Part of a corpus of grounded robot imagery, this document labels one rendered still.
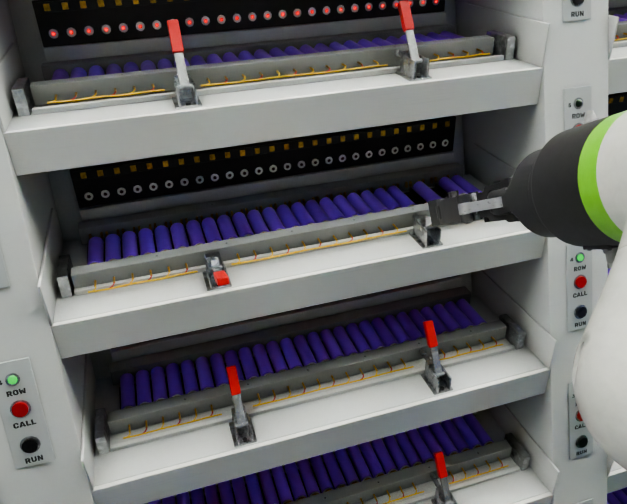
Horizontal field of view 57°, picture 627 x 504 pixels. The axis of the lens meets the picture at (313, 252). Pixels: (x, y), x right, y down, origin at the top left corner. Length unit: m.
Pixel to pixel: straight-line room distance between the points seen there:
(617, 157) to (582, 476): 0.67
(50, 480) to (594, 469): 0.74
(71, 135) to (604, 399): 0.52
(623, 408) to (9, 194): 0.55
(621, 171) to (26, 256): 0.53
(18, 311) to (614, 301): 0.55
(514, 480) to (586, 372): 0.66
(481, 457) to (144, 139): 0.67
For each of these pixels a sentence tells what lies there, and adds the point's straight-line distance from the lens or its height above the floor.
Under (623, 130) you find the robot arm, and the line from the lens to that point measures 0.41.
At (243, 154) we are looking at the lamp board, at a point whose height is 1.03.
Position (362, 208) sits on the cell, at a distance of 0.78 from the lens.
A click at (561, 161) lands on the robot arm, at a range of 0.45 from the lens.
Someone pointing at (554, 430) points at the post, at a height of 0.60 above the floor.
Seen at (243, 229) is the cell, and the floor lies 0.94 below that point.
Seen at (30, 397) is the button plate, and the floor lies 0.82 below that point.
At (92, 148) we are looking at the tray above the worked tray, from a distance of 0.64.
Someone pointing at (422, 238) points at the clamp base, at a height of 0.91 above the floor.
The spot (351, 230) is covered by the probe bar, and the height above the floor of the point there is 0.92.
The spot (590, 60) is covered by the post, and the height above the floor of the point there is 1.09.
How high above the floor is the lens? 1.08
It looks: 14 degrees down
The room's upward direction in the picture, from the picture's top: 7 degrees counter-clockwise
